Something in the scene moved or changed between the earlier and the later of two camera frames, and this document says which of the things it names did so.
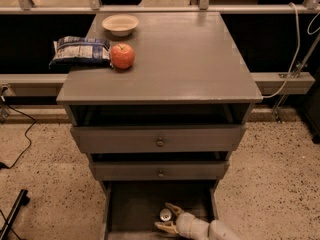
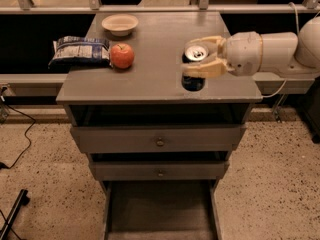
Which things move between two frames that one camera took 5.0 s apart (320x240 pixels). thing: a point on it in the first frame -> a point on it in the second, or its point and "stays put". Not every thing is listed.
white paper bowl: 120,25 stays put
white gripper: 187,224 -> 243,53
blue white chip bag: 81,51 stays put
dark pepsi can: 165,214 -> 194,54
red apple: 122,55 stays put
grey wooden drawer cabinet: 162,130 stays put
